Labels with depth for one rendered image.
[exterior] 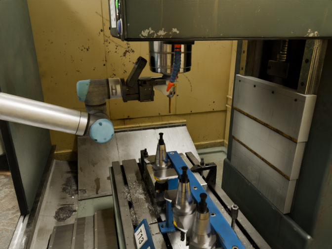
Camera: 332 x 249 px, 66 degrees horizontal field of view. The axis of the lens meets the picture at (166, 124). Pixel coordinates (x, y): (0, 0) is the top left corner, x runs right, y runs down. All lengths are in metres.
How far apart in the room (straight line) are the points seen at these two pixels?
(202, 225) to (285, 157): 0.66
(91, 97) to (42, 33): 1.10
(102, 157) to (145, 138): 0.38
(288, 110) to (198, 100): 1.20
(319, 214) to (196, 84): 1.37
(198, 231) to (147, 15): 0.48
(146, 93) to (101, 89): 0.16
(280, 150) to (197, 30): 0.68
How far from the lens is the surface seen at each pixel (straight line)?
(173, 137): 2.10
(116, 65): 1.97
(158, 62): 0.92
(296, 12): 0.81
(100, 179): 1.82
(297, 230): 1.24
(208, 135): 2.34
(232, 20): 0.70
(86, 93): 0.92
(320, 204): 1.14
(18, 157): 1.33
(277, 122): 1.14
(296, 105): 1.05
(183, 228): 0.62
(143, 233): 0.99
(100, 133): 0.82
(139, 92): 0.95
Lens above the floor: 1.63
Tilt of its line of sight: 20 degrees down
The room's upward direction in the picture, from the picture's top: straight up
